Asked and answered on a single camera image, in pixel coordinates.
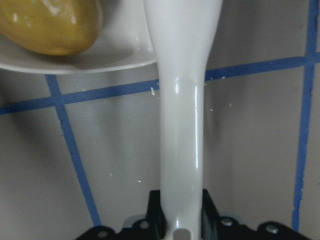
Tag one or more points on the beige plastic dustpan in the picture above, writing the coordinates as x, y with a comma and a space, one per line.
123, 43

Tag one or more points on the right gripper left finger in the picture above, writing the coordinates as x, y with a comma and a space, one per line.
151, 227

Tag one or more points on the beige hand brush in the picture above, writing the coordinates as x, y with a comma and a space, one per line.
182, 33

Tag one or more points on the yellow mango trash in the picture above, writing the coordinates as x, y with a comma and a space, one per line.
52, 27

